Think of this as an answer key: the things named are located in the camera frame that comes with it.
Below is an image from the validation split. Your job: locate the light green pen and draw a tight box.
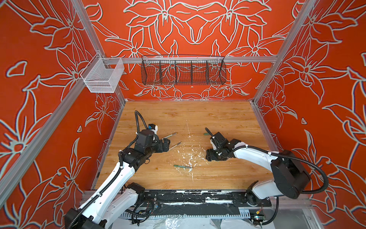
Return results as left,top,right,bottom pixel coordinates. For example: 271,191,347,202
161,132,178,139

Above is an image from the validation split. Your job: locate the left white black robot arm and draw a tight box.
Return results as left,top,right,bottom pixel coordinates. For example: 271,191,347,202
64,111,170,229

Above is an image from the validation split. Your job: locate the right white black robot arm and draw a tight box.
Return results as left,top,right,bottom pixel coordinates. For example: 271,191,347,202
205,128,329,206

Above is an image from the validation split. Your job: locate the dark green pen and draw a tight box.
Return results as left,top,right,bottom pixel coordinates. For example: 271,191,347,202
173,165,193,169

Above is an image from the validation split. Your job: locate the clear plastic bin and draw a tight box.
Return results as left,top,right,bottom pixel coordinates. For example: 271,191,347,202
81,53,125,93

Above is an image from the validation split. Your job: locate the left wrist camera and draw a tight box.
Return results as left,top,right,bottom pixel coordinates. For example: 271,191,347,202
148,124,158,134

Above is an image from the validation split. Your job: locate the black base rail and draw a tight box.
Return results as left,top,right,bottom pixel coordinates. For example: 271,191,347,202
133,189,254,207

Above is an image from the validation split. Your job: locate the left base cable bundle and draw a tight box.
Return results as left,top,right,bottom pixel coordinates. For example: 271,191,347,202
124,198,158,225

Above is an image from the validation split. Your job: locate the black wire basket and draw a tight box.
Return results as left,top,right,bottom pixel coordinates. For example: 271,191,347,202
141,54,227,86

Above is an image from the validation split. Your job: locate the right base cable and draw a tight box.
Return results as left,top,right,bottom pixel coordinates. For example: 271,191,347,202
250,196,280,227

